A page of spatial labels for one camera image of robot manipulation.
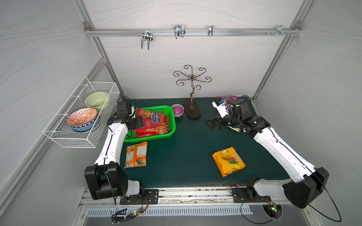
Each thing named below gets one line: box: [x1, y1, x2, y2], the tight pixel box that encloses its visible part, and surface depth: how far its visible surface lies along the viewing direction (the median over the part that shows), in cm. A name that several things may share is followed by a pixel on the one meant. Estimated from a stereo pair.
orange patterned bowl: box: [66, 107, 98, 126], surface depth 64 cm
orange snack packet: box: [123, 141, 148, 169], surface depth 88 cm
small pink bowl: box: [171, 103, 185, 118], surface depth 106 cm
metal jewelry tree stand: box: [173, 64, 212, 119], surface depth 95 cm
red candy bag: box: [134, 107, 171, 138], surface depth 95 cm
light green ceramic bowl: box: [84, 91, 109, 113], surface depth 73 cm
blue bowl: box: [69, 114, 99, 132], surface depth 58 cm
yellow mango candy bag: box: [212, 146, 247, 178], surface depth 82 cm
